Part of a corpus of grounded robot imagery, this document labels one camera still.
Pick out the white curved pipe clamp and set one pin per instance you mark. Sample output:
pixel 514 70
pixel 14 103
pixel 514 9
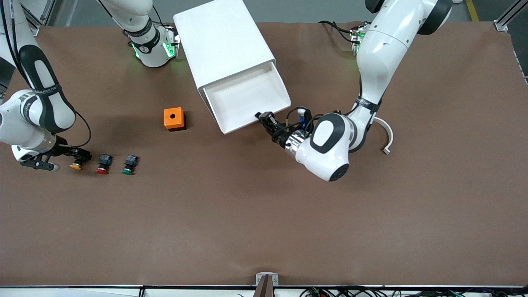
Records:
pixel 390 136

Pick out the red push button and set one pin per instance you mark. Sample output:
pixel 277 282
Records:
pixel 105 160

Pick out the green push button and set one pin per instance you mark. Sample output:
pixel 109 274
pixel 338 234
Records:
pixel 131 160

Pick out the aluminium frame post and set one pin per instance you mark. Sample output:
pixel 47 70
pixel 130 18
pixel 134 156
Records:
pixel 501 25
pixel 35 29

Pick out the white table frame rail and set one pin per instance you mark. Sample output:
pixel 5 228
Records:
pixel 62 293

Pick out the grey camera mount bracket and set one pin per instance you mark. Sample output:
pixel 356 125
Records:
pixel 274 280

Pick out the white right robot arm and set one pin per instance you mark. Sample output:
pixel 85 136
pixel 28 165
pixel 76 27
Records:
pixel 16 123

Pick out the yellow push button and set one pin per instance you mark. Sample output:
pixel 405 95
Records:
pixel 75 166

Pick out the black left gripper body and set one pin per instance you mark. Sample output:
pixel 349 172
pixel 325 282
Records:
pixel 279 134

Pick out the orange button enclosure box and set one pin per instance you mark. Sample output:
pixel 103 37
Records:
pixel 173 117

